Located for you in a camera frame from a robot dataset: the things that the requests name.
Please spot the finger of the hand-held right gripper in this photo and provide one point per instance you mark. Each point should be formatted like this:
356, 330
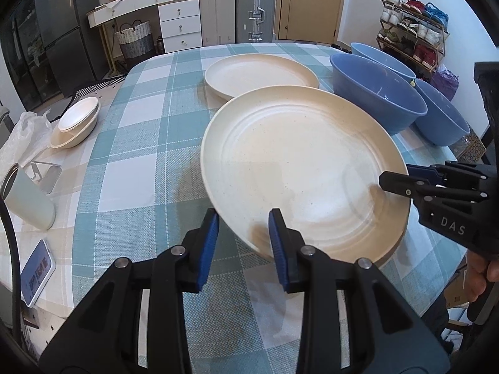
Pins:
421, 170
397, 185

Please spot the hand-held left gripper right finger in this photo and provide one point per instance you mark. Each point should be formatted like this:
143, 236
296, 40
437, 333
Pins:
278, 253

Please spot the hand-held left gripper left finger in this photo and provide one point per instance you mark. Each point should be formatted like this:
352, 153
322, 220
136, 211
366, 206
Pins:
206, 251

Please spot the blue bowl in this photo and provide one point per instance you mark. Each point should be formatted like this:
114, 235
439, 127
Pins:
382, 56
374, 89
444, 120

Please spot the cream round plate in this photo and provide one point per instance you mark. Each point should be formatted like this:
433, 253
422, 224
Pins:
257, 74
292, 156

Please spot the person's right hand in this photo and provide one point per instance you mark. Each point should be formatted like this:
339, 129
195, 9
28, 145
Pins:
481, 276

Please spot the brown patterned board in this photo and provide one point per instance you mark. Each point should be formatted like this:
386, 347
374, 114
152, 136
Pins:
471, 148

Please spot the open cardboard box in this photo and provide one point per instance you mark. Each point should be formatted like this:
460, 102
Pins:
458, 292

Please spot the purple plastic bag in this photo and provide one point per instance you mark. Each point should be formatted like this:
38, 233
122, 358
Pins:
444, 81

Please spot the teal checkered tablecloth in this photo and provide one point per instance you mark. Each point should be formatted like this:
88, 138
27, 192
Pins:
156, 163

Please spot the wooden shoe rack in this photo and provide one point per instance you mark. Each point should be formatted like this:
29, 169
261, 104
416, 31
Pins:
442, 52

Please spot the rows of shelved shoes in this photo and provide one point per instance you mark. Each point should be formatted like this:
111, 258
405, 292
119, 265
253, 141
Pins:
413, 27

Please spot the beige checkered table cover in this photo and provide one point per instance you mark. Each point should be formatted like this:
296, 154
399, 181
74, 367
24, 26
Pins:
66, 210

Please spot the smartphone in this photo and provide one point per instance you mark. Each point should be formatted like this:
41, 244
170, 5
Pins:
37, 272

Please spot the beige bowl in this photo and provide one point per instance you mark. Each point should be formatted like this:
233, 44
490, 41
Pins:
78, 134

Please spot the metal phone stand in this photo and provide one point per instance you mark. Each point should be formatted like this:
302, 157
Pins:
48, 177

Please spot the pale green cup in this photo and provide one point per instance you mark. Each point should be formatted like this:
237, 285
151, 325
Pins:
29, 202

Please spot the small white bowl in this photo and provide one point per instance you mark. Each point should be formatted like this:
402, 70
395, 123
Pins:
78, 113

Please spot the black white striped rug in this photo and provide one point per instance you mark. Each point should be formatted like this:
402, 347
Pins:
101, 85

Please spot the tan wooden door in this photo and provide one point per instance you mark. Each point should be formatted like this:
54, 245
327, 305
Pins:
308, 4

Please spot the dark water bottle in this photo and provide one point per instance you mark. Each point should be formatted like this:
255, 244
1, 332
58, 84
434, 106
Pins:
160, 43

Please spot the clear plastic bag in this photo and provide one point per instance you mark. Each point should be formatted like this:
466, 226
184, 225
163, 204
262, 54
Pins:
27, 136

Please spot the woven laundry basket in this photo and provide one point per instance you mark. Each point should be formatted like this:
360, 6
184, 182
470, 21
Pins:
136, 43

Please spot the silver suitcase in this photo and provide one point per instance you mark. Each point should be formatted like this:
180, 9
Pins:
255, 11

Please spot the white dresser with drawers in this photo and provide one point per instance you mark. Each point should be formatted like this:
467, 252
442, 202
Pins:
179, 27

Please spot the beige suitcase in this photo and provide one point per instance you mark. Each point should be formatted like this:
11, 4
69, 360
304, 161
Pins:
216, 11

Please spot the dark grey refrigerator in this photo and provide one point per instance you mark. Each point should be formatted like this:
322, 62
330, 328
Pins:
66, 35

